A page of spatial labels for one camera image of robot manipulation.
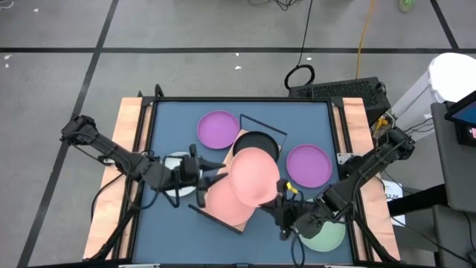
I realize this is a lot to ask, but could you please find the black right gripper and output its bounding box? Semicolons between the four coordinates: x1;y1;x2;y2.
260;193;313;241

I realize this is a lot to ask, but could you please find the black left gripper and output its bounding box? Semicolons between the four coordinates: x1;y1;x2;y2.
177;144;229;209

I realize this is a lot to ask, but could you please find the pink round plate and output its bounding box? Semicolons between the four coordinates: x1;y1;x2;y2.
203;174;257;227
228;147;282;208

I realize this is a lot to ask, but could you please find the white round plate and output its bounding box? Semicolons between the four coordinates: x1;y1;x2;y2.
162;151;204;198

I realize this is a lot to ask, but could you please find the purple round plate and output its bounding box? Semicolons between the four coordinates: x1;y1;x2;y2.
196;109;241;150
285;143;333;188

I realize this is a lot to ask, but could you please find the dark grey round plate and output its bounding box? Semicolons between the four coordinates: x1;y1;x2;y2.
232;130;280;163

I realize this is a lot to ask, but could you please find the mint green round plate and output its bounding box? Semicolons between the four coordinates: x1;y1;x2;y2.
297;208;347;253

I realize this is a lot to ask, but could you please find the blue table mat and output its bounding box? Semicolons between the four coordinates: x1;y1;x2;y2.
132;100;354;264

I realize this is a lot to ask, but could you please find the light wooden side board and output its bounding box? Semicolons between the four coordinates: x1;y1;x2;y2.
332;97;401;261
83;97;153;261

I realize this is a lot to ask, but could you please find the white paper sheet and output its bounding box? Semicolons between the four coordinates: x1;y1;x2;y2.
381;179;407;227

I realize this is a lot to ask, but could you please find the black perforated computer case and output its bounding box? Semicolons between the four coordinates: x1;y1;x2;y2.
288;77;392;126

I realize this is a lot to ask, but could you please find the black metal beam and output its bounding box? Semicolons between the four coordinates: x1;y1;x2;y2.
386;184;447;217

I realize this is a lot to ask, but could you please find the grey metal cart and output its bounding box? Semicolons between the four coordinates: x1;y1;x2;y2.
431;102;476;268

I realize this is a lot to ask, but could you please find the black screen device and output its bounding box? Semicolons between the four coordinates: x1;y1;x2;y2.
444;91;476;147

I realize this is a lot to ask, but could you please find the white trash bin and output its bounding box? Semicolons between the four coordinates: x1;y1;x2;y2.
390;52;476;142

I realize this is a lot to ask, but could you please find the black metal table frame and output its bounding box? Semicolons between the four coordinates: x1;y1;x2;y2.
87;83;401;268

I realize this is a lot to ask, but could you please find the black coiled floor cable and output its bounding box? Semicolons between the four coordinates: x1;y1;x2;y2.
284;0;316;91

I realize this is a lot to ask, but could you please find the yellow floor cable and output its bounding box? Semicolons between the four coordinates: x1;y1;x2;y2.
355;0;377;80

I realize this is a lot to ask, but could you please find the black cable tangle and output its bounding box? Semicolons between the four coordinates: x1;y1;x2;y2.
248;0;298;11

